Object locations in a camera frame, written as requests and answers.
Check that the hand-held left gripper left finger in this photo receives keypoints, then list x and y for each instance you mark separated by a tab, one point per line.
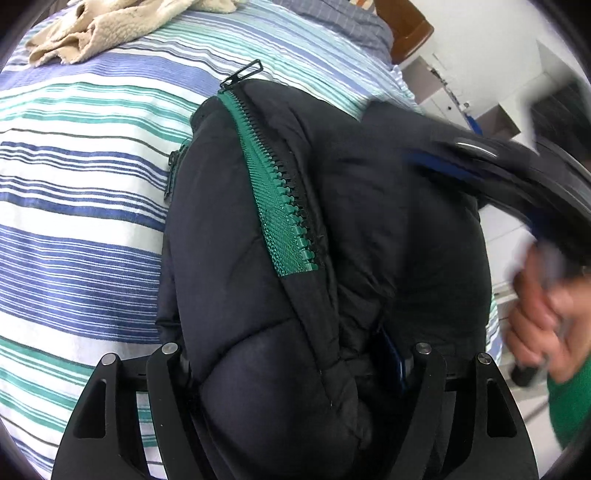
161	392

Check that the white cabinet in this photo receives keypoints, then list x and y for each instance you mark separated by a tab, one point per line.
508	87

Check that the person's right forearm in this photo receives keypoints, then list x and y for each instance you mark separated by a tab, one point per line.
572	406

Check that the blue plastic item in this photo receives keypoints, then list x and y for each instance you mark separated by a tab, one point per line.
474	124

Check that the striped bed sheet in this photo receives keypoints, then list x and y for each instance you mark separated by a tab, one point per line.
92	207

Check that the beige fleece cloth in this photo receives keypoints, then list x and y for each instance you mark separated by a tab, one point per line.
92	32

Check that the person's right hand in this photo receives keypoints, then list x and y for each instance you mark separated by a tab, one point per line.
535	314

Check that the blue grey pillow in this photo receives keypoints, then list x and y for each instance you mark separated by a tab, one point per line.
341	27

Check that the black puffer jacket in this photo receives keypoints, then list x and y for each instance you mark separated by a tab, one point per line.
258	323

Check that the wooden headboard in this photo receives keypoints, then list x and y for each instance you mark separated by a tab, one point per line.
411	27

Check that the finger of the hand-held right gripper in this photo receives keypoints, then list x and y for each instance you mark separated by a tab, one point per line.
471	146
438	167

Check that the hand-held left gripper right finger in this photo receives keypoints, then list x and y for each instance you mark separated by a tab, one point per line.
398	367

